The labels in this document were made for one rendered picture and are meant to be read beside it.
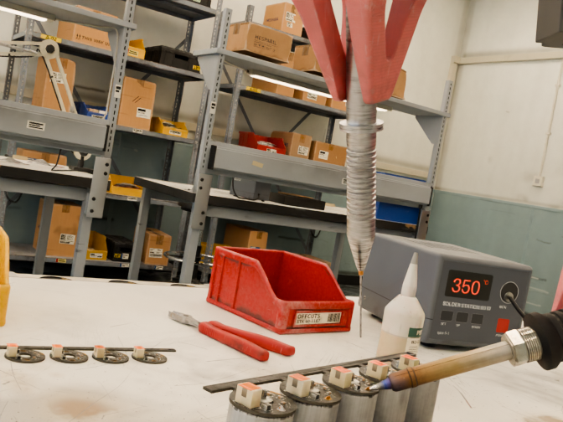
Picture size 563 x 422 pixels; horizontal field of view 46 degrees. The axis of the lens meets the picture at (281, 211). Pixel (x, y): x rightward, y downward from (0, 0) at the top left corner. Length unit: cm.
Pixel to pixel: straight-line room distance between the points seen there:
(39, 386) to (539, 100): 577
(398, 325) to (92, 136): 213
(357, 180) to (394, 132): 596
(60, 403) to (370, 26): 27
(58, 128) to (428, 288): 204
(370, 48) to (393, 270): 52
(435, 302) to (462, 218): 567
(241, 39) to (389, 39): 271
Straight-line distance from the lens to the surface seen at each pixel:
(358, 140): 24
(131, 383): 44
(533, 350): 30
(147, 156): 495
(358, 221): 25
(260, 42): 295
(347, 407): 29
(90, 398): 41
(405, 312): 55
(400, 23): 24
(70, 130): 257
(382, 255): 75
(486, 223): 615
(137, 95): 447
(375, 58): 23
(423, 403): 34
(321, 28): 23
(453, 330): 69
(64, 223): 438
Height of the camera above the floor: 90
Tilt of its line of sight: 3 degrees down
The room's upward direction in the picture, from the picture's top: 10 degrees clockwise
